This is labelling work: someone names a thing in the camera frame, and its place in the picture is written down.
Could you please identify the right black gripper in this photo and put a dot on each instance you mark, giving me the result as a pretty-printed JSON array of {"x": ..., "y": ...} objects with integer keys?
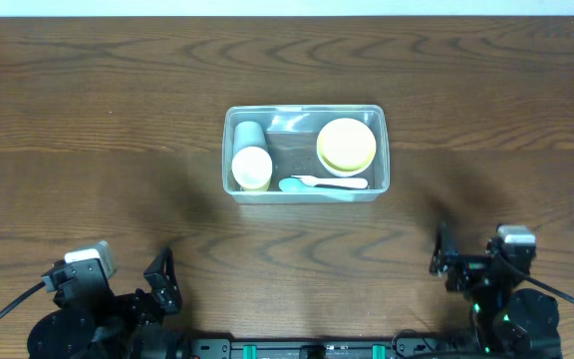
[{"x": 464, "y": 266}]

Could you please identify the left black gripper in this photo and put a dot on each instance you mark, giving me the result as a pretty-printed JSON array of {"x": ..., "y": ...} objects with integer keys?
[{"x": 143, "y": 297}]

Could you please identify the white plastic bowl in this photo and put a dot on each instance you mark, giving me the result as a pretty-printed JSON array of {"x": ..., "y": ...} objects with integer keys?
[{"x": 342, "y": 173}]

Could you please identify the yellow plastic bowl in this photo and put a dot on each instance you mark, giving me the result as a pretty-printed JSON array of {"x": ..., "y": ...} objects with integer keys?
[{"x": 346, "y": 145}]

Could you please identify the white plastic fork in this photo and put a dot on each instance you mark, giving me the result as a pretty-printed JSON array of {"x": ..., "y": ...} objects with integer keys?
[{"x": 351, "y": 183}]

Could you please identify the clear plastic container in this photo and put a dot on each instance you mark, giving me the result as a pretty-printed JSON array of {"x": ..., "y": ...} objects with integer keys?
[{"x": 290, "y": 132}]

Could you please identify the mint green plastic spoon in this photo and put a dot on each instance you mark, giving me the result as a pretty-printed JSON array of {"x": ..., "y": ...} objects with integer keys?
[{"x": 297, "y": 187}]

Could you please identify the grey paper cup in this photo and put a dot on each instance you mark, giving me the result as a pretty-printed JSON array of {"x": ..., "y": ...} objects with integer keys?
[{"x": 248, "y": 134}]

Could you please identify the yellow paper cup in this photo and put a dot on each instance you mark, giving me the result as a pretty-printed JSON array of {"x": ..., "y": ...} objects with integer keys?
[{"x": 255, "y": 186}]

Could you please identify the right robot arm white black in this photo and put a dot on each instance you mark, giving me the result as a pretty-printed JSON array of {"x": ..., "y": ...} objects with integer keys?
[{"x": 520, "y": 323}]

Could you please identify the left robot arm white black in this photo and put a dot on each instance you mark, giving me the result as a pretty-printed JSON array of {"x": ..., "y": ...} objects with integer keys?
[{"x": 93, "y": 322}]

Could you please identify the black mounting rail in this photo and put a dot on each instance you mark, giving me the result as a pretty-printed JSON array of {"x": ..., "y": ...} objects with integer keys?
[{"x": 404, "y": 345}]

